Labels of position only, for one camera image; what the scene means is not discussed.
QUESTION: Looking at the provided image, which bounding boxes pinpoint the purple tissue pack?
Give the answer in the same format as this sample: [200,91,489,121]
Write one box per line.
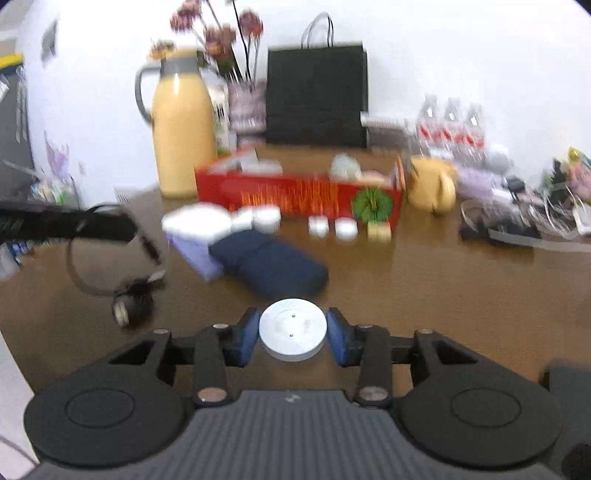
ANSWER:
[166,231,225,283]

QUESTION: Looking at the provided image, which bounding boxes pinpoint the wall poster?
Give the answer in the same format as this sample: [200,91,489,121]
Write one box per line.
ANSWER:
[41,18,60,63]

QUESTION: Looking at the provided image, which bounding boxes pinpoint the purple wall decal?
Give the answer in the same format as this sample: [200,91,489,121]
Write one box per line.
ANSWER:
[44,131,72,178]

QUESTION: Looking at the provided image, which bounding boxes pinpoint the colourful snack packet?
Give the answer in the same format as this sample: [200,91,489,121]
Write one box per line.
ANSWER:
[566,148,591,204]

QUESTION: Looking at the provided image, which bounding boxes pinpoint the white round disc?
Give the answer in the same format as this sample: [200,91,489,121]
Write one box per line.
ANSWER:
[259,298,328,361]

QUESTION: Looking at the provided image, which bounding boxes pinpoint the navy pouch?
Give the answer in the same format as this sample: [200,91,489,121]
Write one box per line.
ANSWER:
[209,230,329,298]

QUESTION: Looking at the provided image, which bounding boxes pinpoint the dried pink flowers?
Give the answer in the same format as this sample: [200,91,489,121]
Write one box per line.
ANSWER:
[150,0,264,79]

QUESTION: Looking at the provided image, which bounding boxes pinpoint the wire shelf rack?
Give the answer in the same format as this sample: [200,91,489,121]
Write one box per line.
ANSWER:
[28,175,79,206]

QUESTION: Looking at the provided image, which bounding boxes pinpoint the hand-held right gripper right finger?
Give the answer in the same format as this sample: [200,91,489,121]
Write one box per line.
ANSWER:
[326,306,483,409]

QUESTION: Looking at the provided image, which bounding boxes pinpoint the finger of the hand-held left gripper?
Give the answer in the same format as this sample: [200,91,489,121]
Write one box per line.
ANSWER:
[0,199,123,215]
[0,212,137,243]

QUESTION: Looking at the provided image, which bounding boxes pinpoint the purple fuzzy vase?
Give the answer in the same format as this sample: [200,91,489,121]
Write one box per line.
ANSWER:
[226,78,269,146]

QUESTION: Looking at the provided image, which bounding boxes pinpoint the red cardboard box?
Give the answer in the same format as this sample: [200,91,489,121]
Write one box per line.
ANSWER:
[194,145,406,229]

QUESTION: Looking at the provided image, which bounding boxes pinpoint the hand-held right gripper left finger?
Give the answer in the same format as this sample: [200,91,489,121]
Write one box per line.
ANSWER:
[108,307,260,408]

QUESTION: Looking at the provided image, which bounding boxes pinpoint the white flat box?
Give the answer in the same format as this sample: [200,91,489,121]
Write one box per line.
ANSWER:
[360,112,414,127]

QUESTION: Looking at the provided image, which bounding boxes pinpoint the white robot speaker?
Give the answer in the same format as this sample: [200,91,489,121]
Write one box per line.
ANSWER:
[487,144,514,174]

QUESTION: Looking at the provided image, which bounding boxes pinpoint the white ribbed jar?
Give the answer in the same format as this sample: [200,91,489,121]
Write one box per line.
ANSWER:
[252,205,281,234]

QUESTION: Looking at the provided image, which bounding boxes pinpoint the yellow thermos jug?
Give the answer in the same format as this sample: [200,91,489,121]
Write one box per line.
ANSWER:
[135,48,218,200]

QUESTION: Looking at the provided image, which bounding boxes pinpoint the clear container of grain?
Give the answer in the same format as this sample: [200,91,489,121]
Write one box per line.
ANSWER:
[367,124,414,153]

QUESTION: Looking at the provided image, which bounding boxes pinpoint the yellow mug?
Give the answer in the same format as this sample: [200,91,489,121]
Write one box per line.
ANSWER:
[406,154,459,215]

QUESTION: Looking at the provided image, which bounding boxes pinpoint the white cable tangle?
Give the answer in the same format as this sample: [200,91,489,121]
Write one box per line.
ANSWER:
[462,175,591,252]

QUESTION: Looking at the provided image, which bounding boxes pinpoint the black phone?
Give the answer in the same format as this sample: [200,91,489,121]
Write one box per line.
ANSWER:
[540,364,591,409]

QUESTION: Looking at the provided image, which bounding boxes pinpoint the black headphones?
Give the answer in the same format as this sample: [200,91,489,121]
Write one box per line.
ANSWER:
[67,203,168,329]

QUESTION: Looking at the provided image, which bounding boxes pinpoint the purple fuzzy scrunchie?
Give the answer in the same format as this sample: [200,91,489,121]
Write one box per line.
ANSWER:
[455,168,495,199]

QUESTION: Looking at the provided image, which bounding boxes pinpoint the black paper bag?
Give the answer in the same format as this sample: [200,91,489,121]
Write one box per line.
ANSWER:
[265,13,369,149]

